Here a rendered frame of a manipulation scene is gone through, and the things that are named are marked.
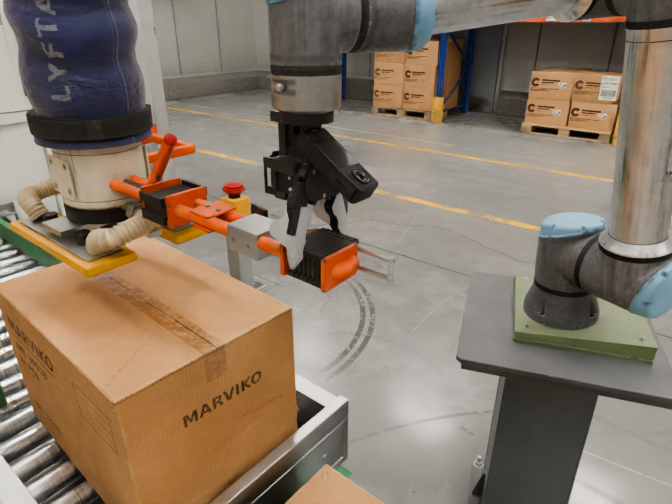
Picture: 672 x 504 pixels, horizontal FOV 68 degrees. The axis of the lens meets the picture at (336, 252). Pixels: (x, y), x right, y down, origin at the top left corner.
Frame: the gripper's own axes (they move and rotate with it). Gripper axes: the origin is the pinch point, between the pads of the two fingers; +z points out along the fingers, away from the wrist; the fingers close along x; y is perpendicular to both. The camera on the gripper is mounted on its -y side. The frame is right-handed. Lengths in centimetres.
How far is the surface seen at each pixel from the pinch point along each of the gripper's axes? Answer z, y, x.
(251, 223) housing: -1.7, 13.3, 1.2
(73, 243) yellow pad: 10, 54, 13
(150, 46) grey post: -14, 301, -161
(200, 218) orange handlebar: -0.8, 23.1, 3.7
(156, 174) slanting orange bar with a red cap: -5.2, 37.7, 2.0
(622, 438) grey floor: 120, -37, -139
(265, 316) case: 25.4, 24.4, -10.2
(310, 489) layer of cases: 66, 12, -9
